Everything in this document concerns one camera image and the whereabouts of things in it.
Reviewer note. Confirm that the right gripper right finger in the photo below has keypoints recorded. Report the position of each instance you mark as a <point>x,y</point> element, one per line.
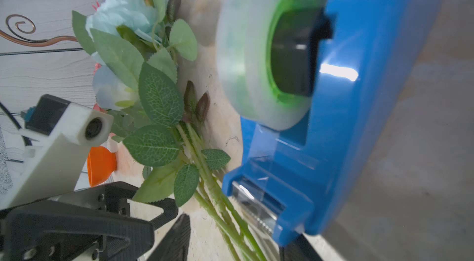
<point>299,250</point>

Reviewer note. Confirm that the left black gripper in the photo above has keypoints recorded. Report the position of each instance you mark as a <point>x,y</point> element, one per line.
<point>94,222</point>

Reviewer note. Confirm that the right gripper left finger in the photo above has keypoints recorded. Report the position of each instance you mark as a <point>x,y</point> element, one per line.
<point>175,244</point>

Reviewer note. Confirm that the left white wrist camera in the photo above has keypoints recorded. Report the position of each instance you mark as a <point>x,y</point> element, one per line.
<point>65,132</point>

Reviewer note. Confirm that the blue tape dispenser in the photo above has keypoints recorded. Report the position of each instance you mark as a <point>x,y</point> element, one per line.
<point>351,58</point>

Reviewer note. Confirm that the clear tape roll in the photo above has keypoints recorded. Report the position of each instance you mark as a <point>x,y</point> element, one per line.
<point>243,45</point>

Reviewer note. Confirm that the artificial flower bouquet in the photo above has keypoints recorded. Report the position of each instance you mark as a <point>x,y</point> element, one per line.
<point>136,45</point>

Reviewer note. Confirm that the curly metal wire stand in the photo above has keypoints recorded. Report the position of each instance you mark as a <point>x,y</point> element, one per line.
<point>19,27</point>

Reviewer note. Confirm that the orange plastic bowl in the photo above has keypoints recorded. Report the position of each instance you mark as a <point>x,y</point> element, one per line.
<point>101,163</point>

